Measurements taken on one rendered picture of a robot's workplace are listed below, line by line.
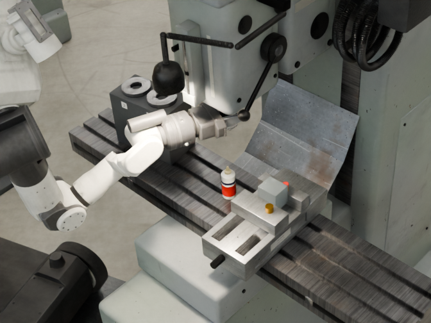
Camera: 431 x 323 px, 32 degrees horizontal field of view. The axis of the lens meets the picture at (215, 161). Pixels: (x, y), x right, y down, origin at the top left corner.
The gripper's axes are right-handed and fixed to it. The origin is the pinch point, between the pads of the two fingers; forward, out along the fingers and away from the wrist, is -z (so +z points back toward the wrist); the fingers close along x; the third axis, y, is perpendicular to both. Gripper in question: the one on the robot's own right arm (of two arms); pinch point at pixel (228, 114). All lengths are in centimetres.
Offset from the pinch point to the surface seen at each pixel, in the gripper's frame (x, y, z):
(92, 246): 91, 124, 28
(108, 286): 32, 84, 34
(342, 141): -0.5, 22.2, -35.4
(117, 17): 274, 122, -46
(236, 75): -11.7, -20.0, 2.5
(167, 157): 22.8, 27.6, 10.4
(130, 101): 33.8, 12.0, 16.3
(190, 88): -5.6, -15.5, 11.6
